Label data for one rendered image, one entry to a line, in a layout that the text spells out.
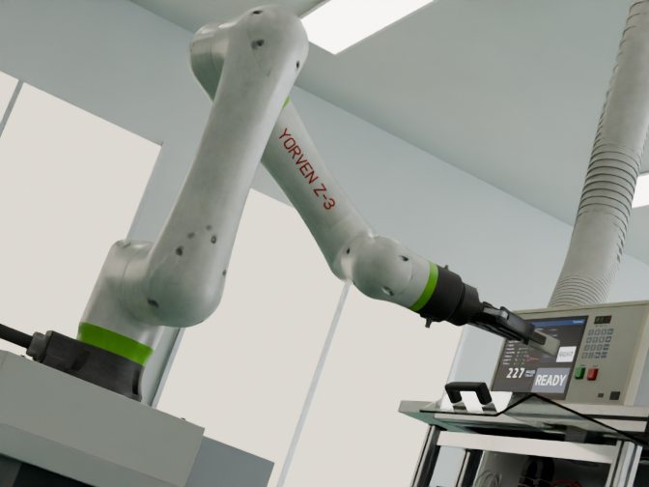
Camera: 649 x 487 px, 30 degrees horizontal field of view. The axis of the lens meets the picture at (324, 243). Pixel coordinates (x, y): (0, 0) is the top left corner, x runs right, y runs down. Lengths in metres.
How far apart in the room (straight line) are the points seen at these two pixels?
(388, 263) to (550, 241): 6.08
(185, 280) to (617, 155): 2.37
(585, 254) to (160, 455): 2.11
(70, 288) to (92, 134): 0.86
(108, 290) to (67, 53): 5.01
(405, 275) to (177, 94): 5.07
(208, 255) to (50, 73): 5.10
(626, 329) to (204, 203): 0.83
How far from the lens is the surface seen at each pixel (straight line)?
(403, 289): 2.05
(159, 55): 7.05
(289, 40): 1.89
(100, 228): 6.77
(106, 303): 1.94
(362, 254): 2.04
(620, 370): 2.20
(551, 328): 2.41
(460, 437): 2.48
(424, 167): 7.62
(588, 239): 3.76
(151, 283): 1.80
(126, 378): 1.93
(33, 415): 1.80
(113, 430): 1.84
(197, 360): 6.89
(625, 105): 4.04
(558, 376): 2.34
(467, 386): 2.01
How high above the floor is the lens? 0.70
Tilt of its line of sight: 14 degrees up
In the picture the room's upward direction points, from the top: 19 degrees clockwise
